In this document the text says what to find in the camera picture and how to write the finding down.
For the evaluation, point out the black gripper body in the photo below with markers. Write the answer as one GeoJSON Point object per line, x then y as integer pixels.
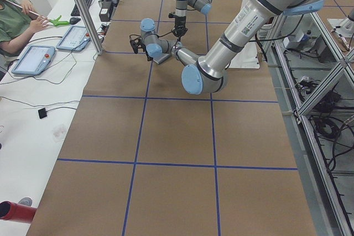
{"type": "Point", "coordinates": [180, 21]}
{"type": "Point", "coordinates": [148, 55]}

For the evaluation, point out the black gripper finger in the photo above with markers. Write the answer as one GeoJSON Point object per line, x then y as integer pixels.
{"type": "Point", "coordinates": [179, 38]}

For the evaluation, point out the seated person's hand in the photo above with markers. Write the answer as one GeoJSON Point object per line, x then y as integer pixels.
{"type": "Point", "coordinates": [38, 24]}

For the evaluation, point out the black box with label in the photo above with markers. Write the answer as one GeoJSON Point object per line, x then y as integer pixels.
{"type": "Point", "coordinates": [106, 11]}

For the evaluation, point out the far teach pendant tablet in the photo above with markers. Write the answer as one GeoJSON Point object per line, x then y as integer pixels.
{"type": "Point", "coordinates": [75, 39]}

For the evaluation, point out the teach pendant tablet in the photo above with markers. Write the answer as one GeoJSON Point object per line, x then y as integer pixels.
{"type": "Point", "coordinates": [75, 39]}
{"type": "Point", "coordinates": [34, 60]}

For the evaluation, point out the black computer mouse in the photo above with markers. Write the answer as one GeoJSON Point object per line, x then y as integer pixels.
{"type": "Point", "coordinates": [74, 20]}

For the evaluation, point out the green plastic tool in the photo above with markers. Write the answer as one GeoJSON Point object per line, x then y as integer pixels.
{"type": "Point", "coordinates": [58, 22]}

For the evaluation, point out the near teach pendant tablet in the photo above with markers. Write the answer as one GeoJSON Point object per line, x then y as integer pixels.
{"type": "Point", "coordinates": [34, 60]}

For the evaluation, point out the small black square pad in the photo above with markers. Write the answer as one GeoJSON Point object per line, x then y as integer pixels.
{"type": "Point", "coordinates": [42, 113]}

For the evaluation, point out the red cylinder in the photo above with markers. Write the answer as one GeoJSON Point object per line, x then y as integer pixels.
{"type": "Point", "coordinates": [16, 212]}

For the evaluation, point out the aluminium frame post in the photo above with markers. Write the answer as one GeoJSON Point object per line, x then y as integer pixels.
{"type": "Point", "coordinates": [88, 22]}

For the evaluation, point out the aluminium frame rail structure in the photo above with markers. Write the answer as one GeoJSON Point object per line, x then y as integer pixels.
{"type": "Point", "coordinates": [311, 61]}

